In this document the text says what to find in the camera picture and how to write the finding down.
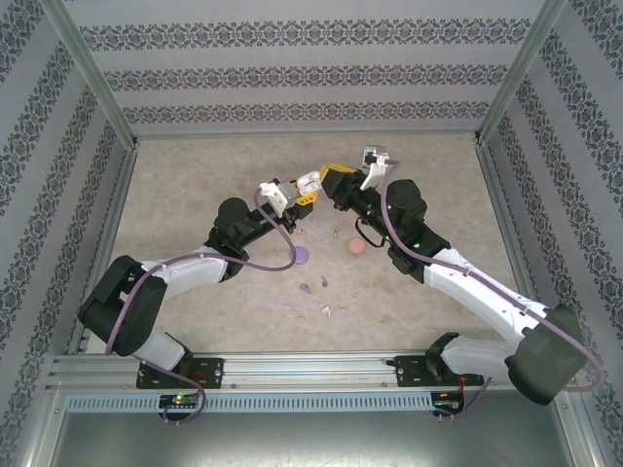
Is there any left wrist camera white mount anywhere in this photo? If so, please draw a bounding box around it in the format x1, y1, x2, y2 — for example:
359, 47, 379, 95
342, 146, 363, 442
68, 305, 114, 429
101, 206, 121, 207
258, 179, 299, 218

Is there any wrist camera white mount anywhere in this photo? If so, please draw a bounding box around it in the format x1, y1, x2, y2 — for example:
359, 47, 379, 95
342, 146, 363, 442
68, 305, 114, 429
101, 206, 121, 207
258, 179, 299, 218
360, 144, 391, 192

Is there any grey slotted cable duct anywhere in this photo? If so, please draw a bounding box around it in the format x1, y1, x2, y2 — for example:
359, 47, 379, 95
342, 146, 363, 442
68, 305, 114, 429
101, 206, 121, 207
64, 391, 435, 414

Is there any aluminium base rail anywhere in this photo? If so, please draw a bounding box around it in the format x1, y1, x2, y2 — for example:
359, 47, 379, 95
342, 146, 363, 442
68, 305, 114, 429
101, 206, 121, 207
47, 353, 518, 392

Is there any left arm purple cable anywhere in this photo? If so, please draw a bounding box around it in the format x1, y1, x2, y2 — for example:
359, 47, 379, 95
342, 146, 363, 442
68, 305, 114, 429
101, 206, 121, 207
104, 189, 299, 425

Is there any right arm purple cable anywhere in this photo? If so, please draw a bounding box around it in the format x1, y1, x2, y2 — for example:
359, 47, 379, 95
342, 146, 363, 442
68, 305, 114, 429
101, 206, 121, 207
382, 159, 607, 420

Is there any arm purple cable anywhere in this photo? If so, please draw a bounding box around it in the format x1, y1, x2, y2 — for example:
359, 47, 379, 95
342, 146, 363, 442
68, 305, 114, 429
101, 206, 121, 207
382, 159, 607, 420
104, 189, 299, 425

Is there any aluminium side rail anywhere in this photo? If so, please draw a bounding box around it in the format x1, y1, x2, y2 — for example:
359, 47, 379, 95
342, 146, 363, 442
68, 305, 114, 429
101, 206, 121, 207
474, 138, 549, 317
65, 143, 142, 356

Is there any grey metal panel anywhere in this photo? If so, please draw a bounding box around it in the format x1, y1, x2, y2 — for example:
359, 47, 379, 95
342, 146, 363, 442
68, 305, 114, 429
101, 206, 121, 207
48, 412, 593, 467

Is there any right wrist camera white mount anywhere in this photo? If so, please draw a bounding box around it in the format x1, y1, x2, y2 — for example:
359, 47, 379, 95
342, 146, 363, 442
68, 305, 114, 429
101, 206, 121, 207
360, 144, 391, 192

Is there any right gripper thin black cable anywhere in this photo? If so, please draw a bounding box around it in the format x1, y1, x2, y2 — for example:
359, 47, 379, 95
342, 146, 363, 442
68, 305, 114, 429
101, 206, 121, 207
354, 217, 386, 249

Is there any aluminium frame post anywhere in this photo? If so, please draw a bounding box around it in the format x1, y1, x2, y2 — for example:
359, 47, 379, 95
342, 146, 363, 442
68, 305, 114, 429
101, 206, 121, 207
9, 378, 67, 467
471, 0, 569, 147
552, 386, 609, 467
41, 0, 142, 151

